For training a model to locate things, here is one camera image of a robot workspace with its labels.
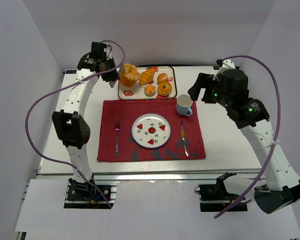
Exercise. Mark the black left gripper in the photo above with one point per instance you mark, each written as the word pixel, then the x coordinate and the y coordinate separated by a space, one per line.
pixel 110 75

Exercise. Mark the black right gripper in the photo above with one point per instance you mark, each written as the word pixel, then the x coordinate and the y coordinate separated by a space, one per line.
pixel 205 88

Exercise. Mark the large orange bundt cake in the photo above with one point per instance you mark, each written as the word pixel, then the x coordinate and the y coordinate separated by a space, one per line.
pixel 129 75

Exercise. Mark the small round bread roll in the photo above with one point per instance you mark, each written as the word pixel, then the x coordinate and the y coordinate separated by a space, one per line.
pixel 149 90

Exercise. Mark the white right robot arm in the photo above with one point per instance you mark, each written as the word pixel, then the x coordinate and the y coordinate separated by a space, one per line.
pixel 277 185

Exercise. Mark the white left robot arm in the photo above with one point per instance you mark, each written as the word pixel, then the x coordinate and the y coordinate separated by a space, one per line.
pixel 69 123

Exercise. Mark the light blue mug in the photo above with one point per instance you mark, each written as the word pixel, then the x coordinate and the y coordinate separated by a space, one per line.
pixel 184 105

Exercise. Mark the cream filled bun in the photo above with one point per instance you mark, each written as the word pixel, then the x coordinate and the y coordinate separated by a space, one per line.
pixel 162 77

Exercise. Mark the golden croissant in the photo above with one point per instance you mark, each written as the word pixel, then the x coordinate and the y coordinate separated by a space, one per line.
pixel 147 76

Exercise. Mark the iridescent table knife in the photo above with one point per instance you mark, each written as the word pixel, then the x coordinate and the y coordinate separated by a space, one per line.
pixel 183 136

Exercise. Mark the white strawberry serving tray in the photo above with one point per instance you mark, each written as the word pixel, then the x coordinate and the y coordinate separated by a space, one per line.
pixel 137 92

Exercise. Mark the silver fork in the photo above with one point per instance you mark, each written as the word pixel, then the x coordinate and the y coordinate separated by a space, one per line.
pixel 117 131

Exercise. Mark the white watermelon pattern plate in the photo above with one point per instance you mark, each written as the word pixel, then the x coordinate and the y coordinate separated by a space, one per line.
pixel 151 130

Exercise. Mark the red cloth placemat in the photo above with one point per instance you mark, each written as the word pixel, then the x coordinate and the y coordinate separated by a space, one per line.
pixel 180 138

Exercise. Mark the glazed ring donut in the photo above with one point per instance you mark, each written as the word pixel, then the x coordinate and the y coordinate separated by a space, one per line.
pixel 164 88

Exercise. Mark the aluminium table frame rail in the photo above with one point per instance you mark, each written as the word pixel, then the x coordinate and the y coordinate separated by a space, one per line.
pixel 182 177

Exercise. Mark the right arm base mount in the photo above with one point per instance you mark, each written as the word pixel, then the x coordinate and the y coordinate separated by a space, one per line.
pixel 216 197

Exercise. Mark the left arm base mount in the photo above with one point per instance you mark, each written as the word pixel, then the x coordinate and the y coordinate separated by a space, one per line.
pixel 84 196

